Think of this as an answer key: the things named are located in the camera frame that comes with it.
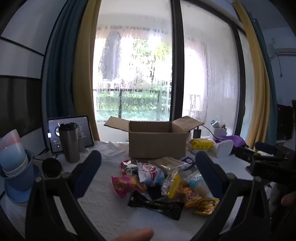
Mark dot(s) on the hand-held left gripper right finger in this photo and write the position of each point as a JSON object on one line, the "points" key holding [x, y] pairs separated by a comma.
{"points": [[205, 171]]}

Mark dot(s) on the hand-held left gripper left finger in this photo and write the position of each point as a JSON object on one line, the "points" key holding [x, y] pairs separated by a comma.
{"points": [[89, 171]]}

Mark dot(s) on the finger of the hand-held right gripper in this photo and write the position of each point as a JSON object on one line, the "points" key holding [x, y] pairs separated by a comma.
{"points": [[245, 153], [264, 146]]}

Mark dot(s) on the yellow orange snack packet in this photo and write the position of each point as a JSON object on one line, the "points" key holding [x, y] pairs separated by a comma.
{"points": [[207, 206]]}

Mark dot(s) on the clear biscuit pack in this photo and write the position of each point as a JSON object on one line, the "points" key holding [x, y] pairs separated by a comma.
{"points": [[168, 163]]}

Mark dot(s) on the pink orange snack bag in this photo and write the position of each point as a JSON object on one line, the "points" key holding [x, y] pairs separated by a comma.
{"points": [[126, 184]]}

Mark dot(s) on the red white blue snack bag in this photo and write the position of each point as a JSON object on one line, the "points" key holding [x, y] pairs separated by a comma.
{"points": [[150, 173]]}

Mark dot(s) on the brown cardboard box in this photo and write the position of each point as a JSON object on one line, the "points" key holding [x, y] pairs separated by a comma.
{"points": [[157, 143]]}

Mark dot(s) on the black snack packet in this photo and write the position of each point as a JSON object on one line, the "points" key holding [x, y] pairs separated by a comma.
{"points": [[161, 207]]}

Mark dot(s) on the person's right hand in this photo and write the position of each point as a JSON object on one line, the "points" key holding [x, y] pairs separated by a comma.
{"points": [[288, 199]]}

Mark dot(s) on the person's left hand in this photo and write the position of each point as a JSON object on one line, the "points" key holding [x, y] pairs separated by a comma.
{"points": [[136, 234]]}

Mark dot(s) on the white purple device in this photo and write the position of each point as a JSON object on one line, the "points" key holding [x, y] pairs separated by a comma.
{"points": [[235, 140]]}

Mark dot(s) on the white plastic device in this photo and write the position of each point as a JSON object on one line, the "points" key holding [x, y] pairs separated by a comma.
{"points": [[223, 148]]}

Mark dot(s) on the yellow wet wipes pack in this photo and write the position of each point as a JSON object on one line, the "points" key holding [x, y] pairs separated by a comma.
{"points": [[201, 143]]}

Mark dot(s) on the crumpled white paper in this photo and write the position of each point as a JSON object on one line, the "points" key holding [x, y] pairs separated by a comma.
{"points": [[108, 149]]}

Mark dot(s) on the black electronic device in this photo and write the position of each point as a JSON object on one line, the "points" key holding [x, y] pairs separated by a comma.
{"points": [[284, 122]]}

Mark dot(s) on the steel tumbler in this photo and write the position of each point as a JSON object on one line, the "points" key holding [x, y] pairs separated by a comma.
{"points": [[69, 146]]}

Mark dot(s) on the white basket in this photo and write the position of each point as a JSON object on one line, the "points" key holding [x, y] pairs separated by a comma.
{"points": [[219, 132]]}

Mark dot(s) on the red silver snack bag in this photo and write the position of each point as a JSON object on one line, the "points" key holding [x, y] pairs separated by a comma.
{"points": [[126, 165]]}

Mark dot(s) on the black charger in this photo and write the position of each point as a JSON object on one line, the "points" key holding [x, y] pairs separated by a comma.
{"points": [[197, 134]]}

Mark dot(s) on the small white bottle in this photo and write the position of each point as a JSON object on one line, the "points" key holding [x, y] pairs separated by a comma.
{"points": [[215, 124]]}

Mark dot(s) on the black tablet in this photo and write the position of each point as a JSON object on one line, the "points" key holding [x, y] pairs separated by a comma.
{"points": [[53, 134]]}

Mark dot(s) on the white tablecloth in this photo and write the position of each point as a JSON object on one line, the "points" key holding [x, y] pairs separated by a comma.
{"points": [[115, 220]]}

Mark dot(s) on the white air conditioner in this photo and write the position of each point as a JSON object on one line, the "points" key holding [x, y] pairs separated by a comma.
{"points": [[286, 51]]}

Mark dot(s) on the black window frame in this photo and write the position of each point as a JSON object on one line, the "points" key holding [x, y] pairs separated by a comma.
{"points": [[177, 69]]}

